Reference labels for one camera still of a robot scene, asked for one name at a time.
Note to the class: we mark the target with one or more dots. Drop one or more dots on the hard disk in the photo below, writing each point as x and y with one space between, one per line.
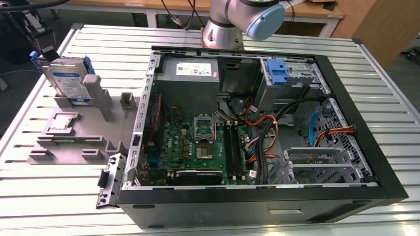
67 83

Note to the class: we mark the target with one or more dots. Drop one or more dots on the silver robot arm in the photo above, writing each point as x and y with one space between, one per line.
223 14

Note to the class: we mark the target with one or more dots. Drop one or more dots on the metal disk bay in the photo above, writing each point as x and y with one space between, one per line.
321 166

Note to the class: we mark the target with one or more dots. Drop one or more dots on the silver CPU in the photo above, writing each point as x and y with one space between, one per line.
61 123

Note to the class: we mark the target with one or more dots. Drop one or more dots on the grey parts rack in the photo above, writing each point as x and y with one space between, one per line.
92 132

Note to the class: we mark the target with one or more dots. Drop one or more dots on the green RAM stick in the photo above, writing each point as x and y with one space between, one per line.
71 139

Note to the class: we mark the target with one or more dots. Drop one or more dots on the grey power supply unit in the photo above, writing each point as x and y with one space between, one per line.
187 98

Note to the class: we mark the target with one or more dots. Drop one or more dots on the green motherboard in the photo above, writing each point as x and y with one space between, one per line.
177 145

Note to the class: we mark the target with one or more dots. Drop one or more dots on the blue expansion slot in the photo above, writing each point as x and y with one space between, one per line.
153 162

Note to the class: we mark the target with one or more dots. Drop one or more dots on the CPU socket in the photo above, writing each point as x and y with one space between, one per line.
207 151

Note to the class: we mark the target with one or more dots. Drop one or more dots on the black RAM slot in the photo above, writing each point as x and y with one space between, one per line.
239 150
229 150

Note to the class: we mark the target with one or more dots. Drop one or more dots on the black graphics card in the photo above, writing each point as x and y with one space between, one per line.
196 178

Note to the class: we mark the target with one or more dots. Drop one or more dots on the blue plastic drive latch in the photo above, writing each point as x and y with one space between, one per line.
277 71

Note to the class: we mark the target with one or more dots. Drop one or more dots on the metal drive cage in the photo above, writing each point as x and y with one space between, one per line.
295 81

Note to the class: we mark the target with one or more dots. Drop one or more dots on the black open PC case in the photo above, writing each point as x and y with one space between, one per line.
229 211

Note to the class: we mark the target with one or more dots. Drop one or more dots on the wooden cabinet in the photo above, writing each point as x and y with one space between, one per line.
387 29

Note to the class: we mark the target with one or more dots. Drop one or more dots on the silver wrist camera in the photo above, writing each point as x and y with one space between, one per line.
35 22

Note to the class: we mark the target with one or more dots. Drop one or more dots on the metal card retention bracket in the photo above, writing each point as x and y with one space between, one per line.
111 177

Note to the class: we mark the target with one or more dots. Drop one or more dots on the wooden desk white frame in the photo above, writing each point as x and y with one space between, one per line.
311 14

